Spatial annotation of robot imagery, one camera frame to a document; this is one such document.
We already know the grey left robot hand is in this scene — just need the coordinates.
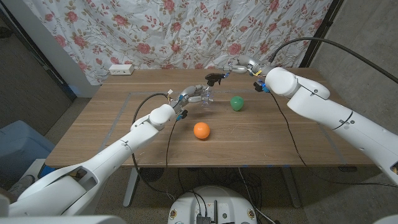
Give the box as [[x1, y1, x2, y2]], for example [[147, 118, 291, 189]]
[[175, 84, 216, 110]]

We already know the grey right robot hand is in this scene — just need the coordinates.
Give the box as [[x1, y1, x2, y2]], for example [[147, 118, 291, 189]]
[[223, 55, 275, 77]]

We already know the clear spray bottle body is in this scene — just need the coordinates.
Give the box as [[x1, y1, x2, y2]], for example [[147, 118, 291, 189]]
[[201, 86, 216, 108]]

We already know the black spray nozzle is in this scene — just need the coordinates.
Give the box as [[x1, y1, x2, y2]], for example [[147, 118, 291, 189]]
[[205, 72, 226, 87]]

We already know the orange ball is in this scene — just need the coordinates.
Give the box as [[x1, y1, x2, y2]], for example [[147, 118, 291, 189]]
[[193, 121, 211, 140]]

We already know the green ball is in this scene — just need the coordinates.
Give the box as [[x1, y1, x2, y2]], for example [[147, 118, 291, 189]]
[[229, 95, 245, 112]]

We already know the floral rose print backdrop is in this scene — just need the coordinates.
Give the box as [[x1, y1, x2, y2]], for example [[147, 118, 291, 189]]
[[23, 0, 333, 86]]

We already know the white power strip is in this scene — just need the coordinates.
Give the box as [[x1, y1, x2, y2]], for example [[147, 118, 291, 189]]
[[108, 63, 135, 76]]

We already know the black backdrop stand pole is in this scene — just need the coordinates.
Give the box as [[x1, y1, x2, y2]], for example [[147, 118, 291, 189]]
[[298, 0, 345, 68]]

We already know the black round floor object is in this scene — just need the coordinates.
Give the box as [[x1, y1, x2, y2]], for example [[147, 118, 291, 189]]
[[139, 167, 165, 183]]

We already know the white table leg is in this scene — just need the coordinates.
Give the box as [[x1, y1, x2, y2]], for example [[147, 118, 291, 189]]
[[123, 167, 141, 208], [281, 167, 302, 208]]

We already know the white robot torso base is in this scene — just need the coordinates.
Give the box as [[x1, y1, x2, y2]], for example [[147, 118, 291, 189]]
[[167, 185, 258, 224]]

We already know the white room pillar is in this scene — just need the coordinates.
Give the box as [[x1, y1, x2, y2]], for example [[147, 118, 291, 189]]
[[2, 0, 100, 98]]

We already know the blue floor pad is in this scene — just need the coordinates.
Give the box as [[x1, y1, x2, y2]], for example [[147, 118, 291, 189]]
[[38, 164, 56, 179]]

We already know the blue grey storage bin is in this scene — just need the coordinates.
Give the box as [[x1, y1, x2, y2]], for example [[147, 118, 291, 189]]
[[0, 120, 56, 187]]

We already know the grey shoe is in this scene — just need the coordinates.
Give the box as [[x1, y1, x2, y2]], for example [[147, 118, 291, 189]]
[[8, 174, 36, 195]]

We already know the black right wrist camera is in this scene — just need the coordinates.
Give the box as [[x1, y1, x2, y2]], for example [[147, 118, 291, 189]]
[[252, 80, 270, 93]]

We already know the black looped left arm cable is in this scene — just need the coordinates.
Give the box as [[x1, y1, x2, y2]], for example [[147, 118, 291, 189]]
[[131, 92, 175, 203]]

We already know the thin black left wrist cable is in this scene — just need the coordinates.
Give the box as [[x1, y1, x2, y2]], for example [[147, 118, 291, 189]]
[[165, 119, 178, 190]]

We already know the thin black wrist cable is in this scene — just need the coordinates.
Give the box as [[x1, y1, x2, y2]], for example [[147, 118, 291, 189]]
[[165, 119, 178, 190], [269, 91, 398, 188]]

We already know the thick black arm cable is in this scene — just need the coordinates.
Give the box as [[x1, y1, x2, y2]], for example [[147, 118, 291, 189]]
[[268, 37, 398, 85]]

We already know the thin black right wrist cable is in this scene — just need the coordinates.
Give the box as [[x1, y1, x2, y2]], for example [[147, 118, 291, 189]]
[[269, 91, 398, 188]]

